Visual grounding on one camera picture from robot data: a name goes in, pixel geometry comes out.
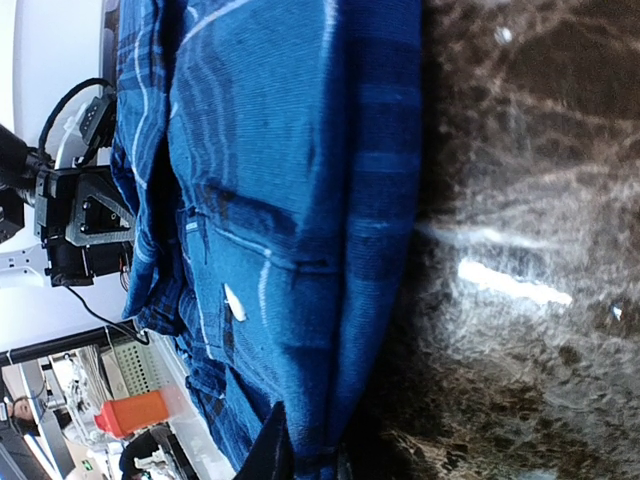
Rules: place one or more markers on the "dark blue plaid shirt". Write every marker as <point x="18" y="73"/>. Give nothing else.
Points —
<point x="270" y="152"/>

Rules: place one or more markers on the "perforated metal panel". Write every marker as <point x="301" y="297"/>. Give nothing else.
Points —
<point x="139" y="367"/>

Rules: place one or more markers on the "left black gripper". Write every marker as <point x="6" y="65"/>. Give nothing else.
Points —
<point x="84" y="225"/>

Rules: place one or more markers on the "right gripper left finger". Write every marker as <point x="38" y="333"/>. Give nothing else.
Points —
<point x="271" y="456"/>

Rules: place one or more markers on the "orange box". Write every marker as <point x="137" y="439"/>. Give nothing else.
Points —
<point x="123" y="417"/>

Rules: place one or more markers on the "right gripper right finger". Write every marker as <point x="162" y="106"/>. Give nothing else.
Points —
<point x="343" y="465"/>

